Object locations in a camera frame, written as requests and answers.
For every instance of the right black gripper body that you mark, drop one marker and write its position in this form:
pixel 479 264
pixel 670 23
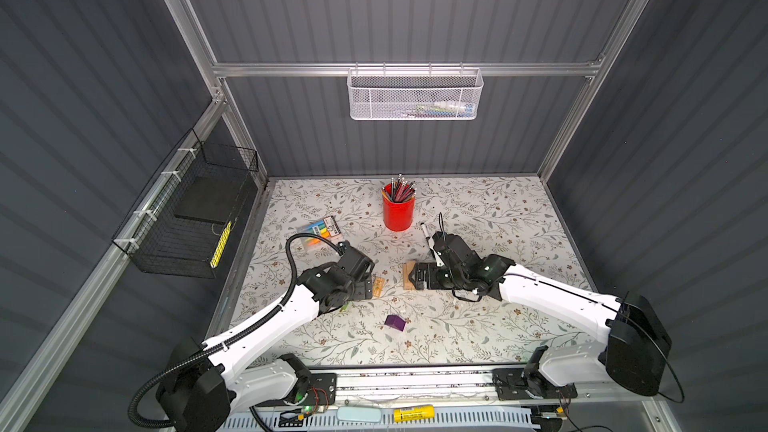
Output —
pixel 450 278

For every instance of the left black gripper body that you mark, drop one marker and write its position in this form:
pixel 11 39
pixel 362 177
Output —
pixel 350 292

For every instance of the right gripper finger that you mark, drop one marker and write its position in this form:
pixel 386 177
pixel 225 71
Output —
pixel 426 284
pixel 426 268

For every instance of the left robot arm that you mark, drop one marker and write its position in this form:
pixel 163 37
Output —
pixel 205 382

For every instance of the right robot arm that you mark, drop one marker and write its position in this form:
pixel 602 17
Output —
pixel 627 343

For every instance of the printed dragon wood block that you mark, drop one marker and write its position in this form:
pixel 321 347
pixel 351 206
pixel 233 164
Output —
pixel 378 286

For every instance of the purple block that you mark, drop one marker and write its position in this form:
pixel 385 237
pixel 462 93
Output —
pixel 395 322

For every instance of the black marker pen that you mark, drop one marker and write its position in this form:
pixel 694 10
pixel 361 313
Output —
pixel 426 235

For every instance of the coloured marker pack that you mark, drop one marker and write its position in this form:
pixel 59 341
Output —
pixel 326 227

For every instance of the red pencil cup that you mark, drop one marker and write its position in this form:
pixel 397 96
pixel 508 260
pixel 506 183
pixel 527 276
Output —
pixel 397 216

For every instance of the pencils in cup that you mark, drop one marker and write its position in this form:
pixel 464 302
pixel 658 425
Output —
pixel 398 190

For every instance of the yellow marker in basket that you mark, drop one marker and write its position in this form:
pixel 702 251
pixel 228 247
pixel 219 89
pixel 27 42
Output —
pixel 221 245

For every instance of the light blue oval tag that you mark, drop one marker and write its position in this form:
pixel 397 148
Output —
pixel 357 414

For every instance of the yellow label tube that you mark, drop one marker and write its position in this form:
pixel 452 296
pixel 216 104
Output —
pixel 416 413

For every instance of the markers in white basket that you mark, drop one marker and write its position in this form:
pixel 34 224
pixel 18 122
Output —
pixel 449 110

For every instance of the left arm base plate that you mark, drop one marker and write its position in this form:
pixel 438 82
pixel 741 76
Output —
pixel 318 389

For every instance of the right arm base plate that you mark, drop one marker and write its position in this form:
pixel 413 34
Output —
pixel 517 384

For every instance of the black wire basket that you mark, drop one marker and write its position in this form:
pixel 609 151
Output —
pixel 175 228

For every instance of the white wire basket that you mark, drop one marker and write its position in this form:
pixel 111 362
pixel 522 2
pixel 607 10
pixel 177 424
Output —
pixel 379 94

